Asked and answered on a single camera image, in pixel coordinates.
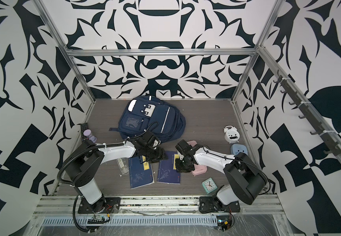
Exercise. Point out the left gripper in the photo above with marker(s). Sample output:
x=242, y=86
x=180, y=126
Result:
x=161, y=156

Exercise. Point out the clear plastic pen box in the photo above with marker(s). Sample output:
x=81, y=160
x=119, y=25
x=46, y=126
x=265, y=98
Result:
x=123, y=165

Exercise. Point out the green square alarm clock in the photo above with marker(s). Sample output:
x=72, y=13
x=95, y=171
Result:
x=209, y=185

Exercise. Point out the small purple bottle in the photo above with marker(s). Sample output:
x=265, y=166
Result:
x=89, y=135

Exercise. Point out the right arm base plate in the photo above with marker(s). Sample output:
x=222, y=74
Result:
x=213, y=204

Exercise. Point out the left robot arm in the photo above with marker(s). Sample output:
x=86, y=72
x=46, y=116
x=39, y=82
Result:
x=79, y=169

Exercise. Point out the pink pencil case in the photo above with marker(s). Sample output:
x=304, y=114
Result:
x=199, y=169

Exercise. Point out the light blue small case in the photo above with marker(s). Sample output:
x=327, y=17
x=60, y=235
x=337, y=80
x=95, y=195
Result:
x=238, y=148

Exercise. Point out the blue book yellow label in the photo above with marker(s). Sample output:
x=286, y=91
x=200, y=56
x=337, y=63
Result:
x=140, y=172

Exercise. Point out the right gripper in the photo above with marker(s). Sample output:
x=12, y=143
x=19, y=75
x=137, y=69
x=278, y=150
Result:
x=179, y=169

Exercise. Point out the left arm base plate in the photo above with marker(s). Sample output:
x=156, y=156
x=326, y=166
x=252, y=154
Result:
x=106, y=206

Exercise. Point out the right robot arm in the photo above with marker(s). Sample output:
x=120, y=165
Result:
x=246, y=180

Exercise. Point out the wall hook rail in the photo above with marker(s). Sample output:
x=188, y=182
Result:
x=310, y=113

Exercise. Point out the navy blue student backpack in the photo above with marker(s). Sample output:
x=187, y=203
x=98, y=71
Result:
x=144, y=113

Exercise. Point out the purple book yellow label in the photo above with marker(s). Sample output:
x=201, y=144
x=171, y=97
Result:
x=167, y=172

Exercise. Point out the aluminium frame rail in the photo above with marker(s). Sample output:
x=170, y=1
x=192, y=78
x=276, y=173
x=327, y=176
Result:
x=158, y=205

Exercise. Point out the black remote control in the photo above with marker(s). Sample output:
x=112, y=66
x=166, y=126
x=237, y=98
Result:
x=83, y=127

